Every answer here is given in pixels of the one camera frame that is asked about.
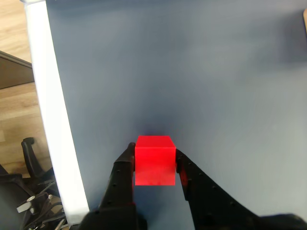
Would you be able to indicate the black gripper grey-tipped left finger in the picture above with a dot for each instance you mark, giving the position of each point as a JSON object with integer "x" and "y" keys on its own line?
{"x": 117, "y": 191}

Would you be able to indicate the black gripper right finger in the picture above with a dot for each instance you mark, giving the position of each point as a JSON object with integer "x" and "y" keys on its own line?
{"x": 211, "y": 203}

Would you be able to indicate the red cube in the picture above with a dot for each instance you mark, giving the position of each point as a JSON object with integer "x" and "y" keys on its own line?
{"x": 154, "y": 160}

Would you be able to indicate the beige rounded box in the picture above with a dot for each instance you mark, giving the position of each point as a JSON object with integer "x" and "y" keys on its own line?
{"x": 305, "y": 21}

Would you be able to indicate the black office chair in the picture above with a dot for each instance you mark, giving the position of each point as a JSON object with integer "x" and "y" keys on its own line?
{"x": 31, "y": 187}

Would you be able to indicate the blue-grey table mat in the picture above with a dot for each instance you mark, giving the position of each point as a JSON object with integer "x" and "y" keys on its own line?
{"x": 180, "y": 72}

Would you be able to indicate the dark brown furniture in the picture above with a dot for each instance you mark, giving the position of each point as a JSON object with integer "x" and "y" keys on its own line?
{"x": 13, "y": 72}

